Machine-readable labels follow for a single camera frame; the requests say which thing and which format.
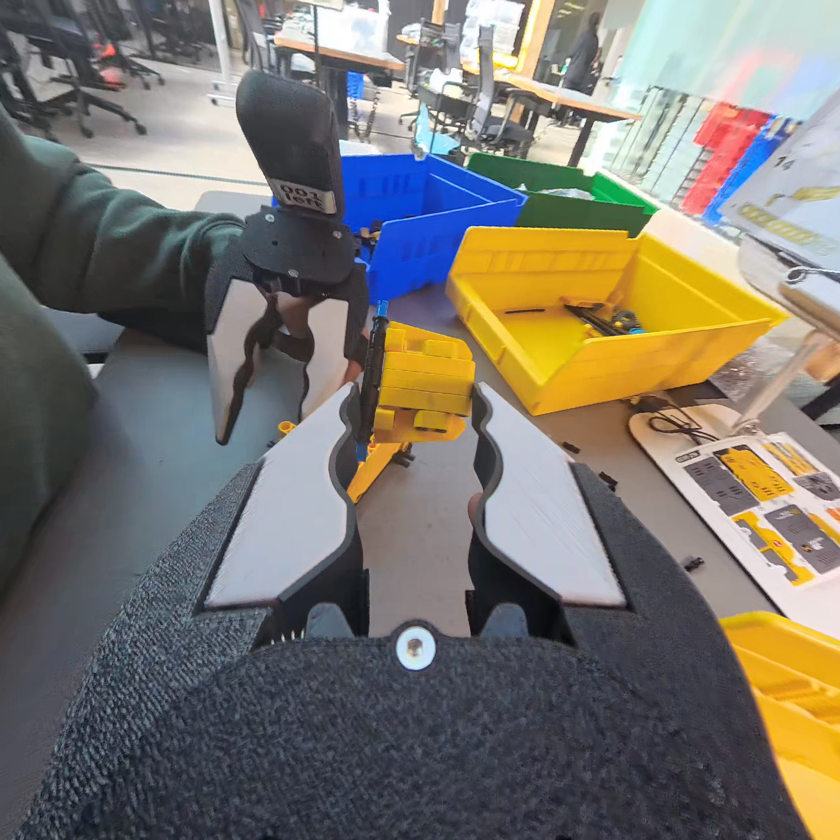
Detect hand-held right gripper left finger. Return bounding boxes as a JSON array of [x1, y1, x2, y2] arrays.
[[203, 382, 370, 637]]

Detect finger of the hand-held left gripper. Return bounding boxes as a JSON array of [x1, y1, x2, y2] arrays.
[[205, 277, 280, 447], [298, 295, 353, 422]]

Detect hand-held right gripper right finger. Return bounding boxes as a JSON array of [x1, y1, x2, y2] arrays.
[[467, 382, 627, 637]]

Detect black lego connector blue pin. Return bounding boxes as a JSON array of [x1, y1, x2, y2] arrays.
[[363, 299, 392, 385]]

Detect yellow lego panel assembly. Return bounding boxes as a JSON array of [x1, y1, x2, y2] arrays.
[[357, 320, 477, 463]]

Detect blue storage bin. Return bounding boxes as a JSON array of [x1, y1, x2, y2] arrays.
[[271, 152, 530, 307]]

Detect yellow grey lego build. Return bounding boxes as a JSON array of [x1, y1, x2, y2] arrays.
[[277, 420, 417, 506]]

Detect yellow storage bin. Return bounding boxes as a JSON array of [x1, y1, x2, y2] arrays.
[[718, 610, 840, 840], [445, 225, 790, 417]]

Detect person's left forearm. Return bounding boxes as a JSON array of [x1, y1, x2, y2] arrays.
[[0, 108, 249, 353]]

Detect lego instruction booklet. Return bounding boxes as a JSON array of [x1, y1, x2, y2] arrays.
[[675, 433, 840, 589]]

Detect loose lego gear parts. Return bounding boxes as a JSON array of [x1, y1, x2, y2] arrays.
[[560, 294, 645, 340]]

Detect person's left hand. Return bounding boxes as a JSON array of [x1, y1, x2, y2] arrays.
[[277, 294, 316, 342]]

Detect white board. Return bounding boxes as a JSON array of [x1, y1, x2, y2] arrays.
[[627, 402, 840, 622]]

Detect wooden desk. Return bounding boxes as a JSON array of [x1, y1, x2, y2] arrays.
[[274, 33, 406, 140], [459, 62, 644, 168]]

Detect black office chair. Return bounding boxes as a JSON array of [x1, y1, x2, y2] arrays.
[[26, 0, 148, 139], [453, 25, 536, 158]]

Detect bubble wrap sheet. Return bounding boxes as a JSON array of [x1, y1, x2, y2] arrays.
[[707, 338, 791, 403]]

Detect green storage bin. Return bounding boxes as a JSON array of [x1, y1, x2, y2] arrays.
[[465, 152, 661, 239]]

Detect open instruction manual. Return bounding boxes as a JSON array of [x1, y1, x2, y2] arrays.
[[717, 88, 840, 260]]

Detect rack of red blue bins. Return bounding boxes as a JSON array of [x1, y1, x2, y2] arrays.
[[681, 101, 800, 225]]

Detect short black cable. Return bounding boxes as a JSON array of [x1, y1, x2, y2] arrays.
[[646, 408, 721, 446]]

